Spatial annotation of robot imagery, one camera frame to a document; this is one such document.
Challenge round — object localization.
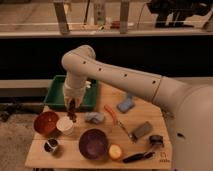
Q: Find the white paper cup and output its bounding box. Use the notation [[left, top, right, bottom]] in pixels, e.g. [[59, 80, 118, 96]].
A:
[[56, 116, 74, 135]]

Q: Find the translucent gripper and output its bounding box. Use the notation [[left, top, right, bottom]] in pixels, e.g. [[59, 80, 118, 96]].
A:
[[63, 84, 84, 107]]

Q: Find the black handled tool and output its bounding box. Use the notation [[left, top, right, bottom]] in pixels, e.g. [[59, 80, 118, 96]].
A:
[[122, 152, 154, 163]]

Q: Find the purple bowl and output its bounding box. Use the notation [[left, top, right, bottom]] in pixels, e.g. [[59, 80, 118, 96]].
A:
[[79, 129, 109, 160]]

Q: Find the grey crumpled cloth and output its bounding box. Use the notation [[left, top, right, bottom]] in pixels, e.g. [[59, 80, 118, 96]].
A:
[[85, 112, 105, 124]]

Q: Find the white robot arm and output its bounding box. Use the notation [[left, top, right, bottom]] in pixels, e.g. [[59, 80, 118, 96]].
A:
[[62, 45, 213, 171]]

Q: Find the yellow red apple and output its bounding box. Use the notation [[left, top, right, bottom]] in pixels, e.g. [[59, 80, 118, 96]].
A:
[[108, 144, 123, 160]]

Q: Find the yellow banana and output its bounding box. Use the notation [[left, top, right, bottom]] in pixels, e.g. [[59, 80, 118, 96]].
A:
[[85, 81, 92, 89]]

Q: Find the red bowl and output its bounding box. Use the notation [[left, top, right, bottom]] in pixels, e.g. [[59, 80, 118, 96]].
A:
[[34, 111, 59, 136]]

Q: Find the grey rectangular block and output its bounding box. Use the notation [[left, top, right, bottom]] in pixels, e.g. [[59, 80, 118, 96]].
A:
[[131, 121, 152, 141]]

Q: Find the green plastic tray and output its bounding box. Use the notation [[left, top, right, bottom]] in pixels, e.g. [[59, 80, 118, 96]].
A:
[[44, 75, 98, 111]]

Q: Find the dark red grape bunch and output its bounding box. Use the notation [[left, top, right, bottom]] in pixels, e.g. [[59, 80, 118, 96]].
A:
[[67, 99, 77, 122]]

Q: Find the small dark round container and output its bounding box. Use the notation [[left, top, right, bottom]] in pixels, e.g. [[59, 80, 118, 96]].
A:
[[149, 135, 164, 147]]

